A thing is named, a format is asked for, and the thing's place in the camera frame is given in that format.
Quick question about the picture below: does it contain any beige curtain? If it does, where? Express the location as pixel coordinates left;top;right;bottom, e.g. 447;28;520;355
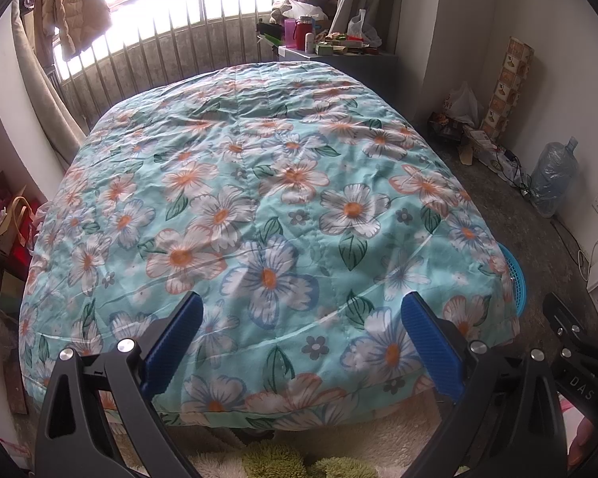
10;0;88;160

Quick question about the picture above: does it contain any white cable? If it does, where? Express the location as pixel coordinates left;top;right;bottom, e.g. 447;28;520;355
578;239;598;280

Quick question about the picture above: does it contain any blue plastic basket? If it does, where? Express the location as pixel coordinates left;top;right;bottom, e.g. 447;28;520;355
496;241;529;319

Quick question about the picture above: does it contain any red bottle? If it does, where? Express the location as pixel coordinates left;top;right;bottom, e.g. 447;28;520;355
295;15;314;51

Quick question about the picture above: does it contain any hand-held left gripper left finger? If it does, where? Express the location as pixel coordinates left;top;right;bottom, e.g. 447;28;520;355
34;291;203;478

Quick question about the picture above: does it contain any crumpled white plastic bag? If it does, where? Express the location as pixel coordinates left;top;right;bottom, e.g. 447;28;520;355
446;82;479;127

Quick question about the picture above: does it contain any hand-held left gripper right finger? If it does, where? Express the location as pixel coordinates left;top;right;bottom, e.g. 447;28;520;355
401;291;569;478

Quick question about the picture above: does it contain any tan paper bag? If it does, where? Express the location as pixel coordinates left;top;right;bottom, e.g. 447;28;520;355
0;196;35;255

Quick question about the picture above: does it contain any tall patterned box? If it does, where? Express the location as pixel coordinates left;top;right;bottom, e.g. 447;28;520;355
481;36;535;140

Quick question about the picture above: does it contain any cream and green rug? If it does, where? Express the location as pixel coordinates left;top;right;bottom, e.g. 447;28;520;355
169;408;454;478

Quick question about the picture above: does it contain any pile of clothes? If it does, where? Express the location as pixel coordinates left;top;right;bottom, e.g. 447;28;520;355
271;0;340;21

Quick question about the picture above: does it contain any tan puffer jacket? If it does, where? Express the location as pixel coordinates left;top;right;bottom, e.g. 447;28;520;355
32;0;113;61

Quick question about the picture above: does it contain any cluttered grey side cabinet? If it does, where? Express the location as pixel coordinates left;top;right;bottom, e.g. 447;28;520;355
276;42;399;105

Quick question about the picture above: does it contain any floral quilt covered table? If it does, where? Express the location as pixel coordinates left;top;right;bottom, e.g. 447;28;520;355
17;60;524;429

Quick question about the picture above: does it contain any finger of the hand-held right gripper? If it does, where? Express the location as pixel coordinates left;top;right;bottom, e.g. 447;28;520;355
543;293;598;359

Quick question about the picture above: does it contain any metal window railing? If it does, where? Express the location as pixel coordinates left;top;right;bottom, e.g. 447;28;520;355
50;0;280;120

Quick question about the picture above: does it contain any person's right hand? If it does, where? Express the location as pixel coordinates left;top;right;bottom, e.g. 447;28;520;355
575;415;598;464

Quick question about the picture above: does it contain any large blue water jug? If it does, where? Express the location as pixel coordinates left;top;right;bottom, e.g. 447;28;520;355
529;137;579;217

